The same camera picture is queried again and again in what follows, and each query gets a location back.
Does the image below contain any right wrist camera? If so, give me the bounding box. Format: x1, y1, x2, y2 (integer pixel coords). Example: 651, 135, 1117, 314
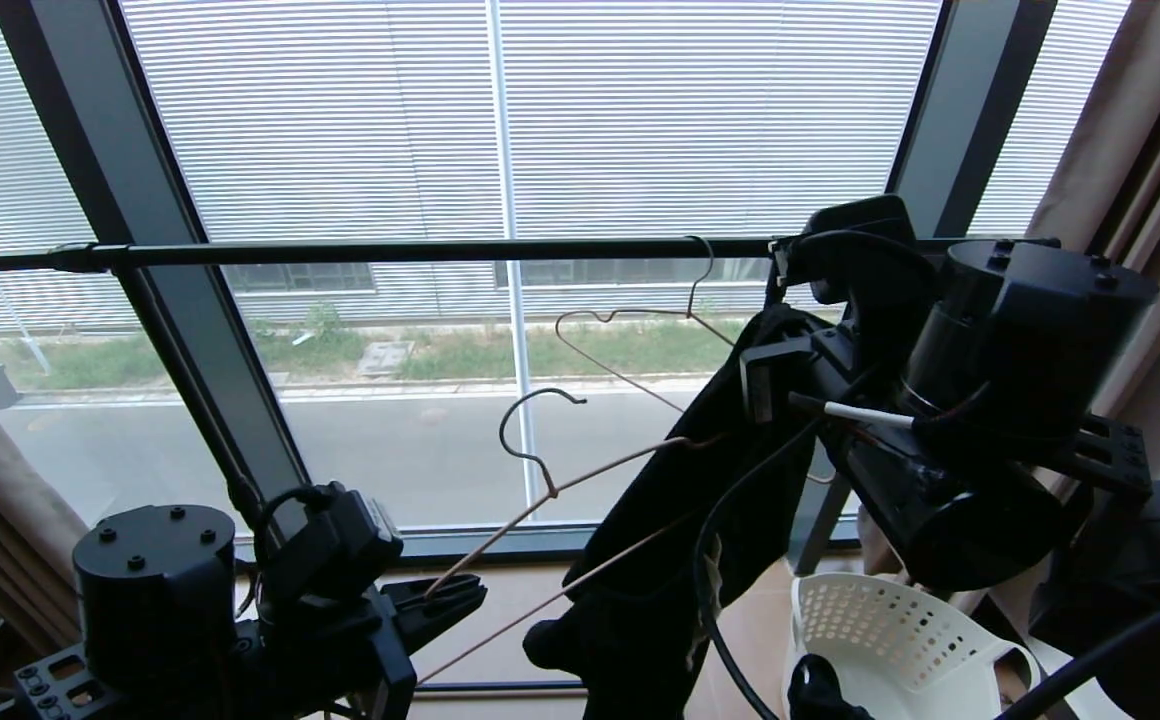
770, 195, 941, 306

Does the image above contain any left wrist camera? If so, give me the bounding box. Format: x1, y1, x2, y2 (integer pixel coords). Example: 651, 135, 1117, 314
255, 483, 406, 606

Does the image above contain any black cable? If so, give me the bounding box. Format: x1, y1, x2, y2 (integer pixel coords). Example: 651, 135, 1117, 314
998, 580, 1160, 720
692, 395, 846, 720

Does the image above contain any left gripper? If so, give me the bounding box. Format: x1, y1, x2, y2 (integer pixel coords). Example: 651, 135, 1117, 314
235, 574, 489, 720

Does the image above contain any black clothes rack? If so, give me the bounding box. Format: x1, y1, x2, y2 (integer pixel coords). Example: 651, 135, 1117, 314
0, 236, 1063, 696

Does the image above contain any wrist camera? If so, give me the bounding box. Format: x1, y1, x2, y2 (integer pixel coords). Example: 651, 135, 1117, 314
255, 483, 406, 606
770, 195, 941, 306

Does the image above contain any white laundry basket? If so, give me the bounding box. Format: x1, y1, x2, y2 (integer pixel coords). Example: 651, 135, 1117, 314
785, 572, 1041, 720

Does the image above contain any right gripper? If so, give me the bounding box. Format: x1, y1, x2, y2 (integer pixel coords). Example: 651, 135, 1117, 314
740, 322, 873, 429

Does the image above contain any pink clothes hanger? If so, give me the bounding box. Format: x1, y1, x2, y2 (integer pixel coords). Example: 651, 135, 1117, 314
418, 387, 726, 689
554, 235, 741, 413

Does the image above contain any black garment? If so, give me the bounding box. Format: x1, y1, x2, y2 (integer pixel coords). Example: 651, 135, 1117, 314
788, 654, 876, 720
523, 303, 846, 720

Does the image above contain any brown curtain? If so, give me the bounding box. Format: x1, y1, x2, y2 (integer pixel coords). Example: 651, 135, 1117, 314
0, 355, 91, 661
855, 0, 1160, 611

